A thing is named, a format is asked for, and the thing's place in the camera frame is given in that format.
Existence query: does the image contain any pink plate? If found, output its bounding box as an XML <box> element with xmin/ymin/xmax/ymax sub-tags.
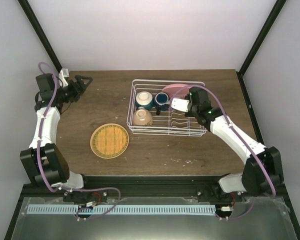
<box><xmin>161</xmin><ymin>83</ymin><xmax>190</xmax><ymax>99</ymax></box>

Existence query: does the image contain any dark blue mug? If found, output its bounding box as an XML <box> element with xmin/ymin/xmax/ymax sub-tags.
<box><xmin>154</xmin><ymin>92</ymin><xmax>170</xmax><ymax>116</ymax></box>

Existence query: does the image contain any white wire dish rack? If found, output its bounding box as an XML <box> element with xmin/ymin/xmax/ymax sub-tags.
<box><xmin>126</xmin><ymin>79</ymin><xmax>207</xmax><ymax>137</ymax></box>

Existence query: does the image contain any cream and blue bowl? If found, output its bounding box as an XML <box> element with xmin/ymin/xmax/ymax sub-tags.
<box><xmin>135</xmin><ymin>91</ymin><xmax>154</xmax><ymax>110</ymax></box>

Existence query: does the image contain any cream shallow bowl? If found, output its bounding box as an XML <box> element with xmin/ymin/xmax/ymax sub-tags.
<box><xmin>132</xmin><ymin>108</ymin><xmax>154</xmax><ymax>127</ymax></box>

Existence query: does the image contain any bamboo pattern plate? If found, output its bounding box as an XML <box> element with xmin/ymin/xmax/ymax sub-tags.
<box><xmin>89</xmin><ymin>123</ymin><xmax>130</xmax><ymax>159</ymax></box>

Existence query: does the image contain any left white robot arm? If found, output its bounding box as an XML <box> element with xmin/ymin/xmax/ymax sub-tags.
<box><xmin>19</xmin><ymin>68</ymin><xmax>93</xmax><ymax>202</ymax></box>

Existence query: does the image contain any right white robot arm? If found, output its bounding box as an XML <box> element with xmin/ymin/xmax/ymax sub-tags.
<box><xmin>170</xmin><ymin>85</ymin><xmax>284</xmax><ymax>202</ymax></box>

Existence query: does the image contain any light blue slotted strip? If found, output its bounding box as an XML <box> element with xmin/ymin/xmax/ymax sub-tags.
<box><xmin>26</xmin><ymin>204</ymin><xmax>216</xmax><ymax>216</ymax></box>

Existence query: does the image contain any metal front sheet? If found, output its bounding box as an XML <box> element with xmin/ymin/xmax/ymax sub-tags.
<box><xmin>5</xmin><ymin>197</ymin><xmax>298</xmax><ymax>240</ymax></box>

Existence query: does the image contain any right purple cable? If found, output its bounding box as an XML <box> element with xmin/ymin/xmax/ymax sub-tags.
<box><xmin>187</xmin><ymin>85</ymin><xmax>277</xmax><ymax>221</ymax></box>

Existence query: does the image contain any purple cable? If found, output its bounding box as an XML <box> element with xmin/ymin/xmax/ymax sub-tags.
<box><xmin>187</xmin><ymin>85</ymin><xmax>277</xmax><ymax>221</ymax></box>
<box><xmin>37</xmin><ymin>61</ymin><xmax>122</xmax><ymax>221</ymax></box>

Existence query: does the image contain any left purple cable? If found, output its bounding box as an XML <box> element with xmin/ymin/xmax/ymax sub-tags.
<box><xmin>37</xmin><ymin>61</ymin><xmax>122</xmax><ymax>221</ymax></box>

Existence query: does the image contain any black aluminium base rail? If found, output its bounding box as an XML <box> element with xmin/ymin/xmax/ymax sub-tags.
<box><xmin>22</xmin><ymin>175</ymin><xmax>288</xmax><ymax>203</ymax></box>

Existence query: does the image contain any left black frame post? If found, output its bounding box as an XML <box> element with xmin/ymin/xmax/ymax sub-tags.
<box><xmin>17</xmin><ymin>0</ymin><xmax>63</xmax><ymax>73</ymax></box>

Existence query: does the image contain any black frame post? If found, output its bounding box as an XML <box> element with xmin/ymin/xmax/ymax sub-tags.
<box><xmin>17</xmin><ymin>0</ymin><xmax>63</xmax><ymax>73</ymax></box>
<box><xmin>239</xmin><ymin>0</ymin><xmax>288</xmax><ymax>73</ymax></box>

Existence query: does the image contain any right black frame post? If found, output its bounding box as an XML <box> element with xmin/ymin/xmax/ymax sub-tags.
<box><xmin>239</xmin><ymin>0</ymin><xmax>288</xmax><ymax>73</ymax></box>

